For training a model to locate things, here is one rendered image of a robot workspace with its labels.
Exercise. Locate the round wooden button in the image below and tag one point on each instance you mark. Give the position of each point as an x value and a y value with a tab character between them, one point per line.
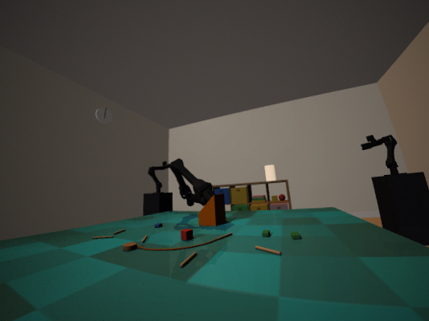
130	246

